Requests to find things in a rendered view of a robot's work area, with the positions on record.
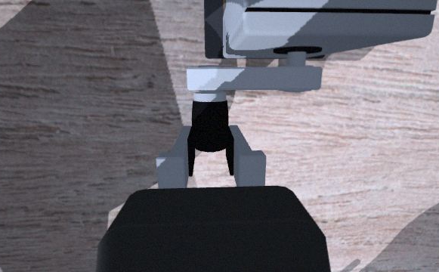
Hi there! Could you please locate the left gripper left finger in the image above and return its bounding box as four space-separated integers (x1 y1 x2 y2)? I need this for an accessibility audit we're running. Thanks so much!
156 125 195 189

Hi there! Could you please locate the grey pencil sharpener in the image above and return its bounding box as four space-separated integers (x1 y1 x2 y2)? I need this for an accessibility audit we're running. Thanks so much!
187 0 437 153

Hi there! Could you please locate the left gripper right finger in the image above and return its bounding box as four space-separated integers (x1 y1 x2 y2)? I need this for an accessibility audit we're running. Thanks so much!
226 125 266 187

